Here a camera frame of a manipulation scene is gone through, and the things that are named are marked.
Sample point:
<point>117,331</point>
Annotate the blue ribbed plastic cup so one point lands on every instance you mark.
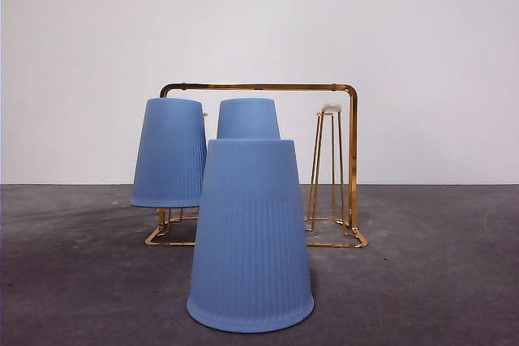
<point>248,119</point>
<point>249,232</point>
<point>166,151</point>

